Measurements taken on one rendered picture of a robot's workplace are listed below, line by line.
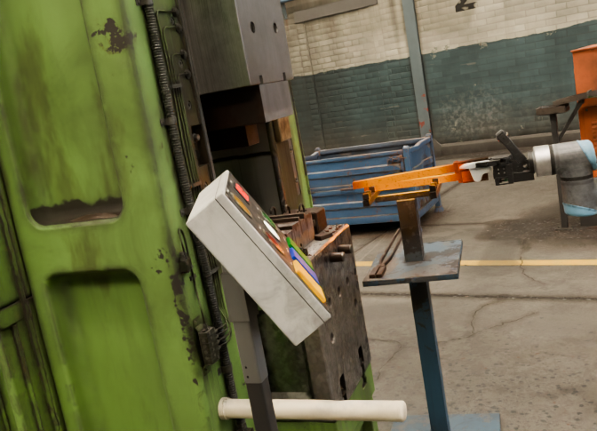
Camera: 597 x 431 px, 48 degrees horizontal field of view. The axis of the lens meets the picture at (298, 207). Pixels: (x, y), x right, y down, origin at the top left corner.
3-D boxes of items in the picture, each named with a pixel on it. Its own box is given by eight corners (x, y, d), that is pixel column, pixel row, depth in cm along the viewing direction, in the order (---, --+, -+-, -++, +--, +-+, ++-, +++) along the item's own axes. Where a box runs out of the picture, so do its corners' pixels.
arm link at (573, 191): (611, 212, 196) (607, 171, 194) (577, 221, 194) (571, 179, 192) (591, 209, 205) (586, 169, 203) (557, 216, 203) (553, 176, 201)
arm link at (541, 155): (549, 147, 194) (546, 142, 203) (530, 148, 195) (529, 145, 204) (553, 177, 195) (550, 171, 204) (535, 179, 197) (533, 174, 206)
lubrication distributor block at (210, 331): (227, 365, 161) (217, 311, 158) (216, 377, 155) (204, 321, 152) (215, 365, 162) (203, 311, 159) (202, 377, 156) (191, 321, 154)
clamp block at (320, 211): (328, 227, 205) (324, 205, 204) (319, 234, 197) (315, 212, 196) (291, 229, 209) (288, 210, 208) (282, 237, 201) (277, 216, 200)
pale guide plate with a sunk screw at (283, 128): (292, 138, 217) (282, 84, 214) (282, 141, 209) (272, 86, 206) (286, 139, 218) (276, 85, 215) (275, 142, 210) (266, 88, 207)
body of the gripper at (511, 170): (493, 186, 201) (536, 180, 197) (489, 157, 200) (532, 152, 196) (493, 181, 208) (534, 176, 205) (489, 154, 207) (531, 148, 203)
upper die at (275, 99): (293, 114, 187) (288, 80, 186) (266, 122, 169) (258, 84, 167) (165, 135, 203) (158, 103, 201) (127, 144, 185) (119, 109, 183)
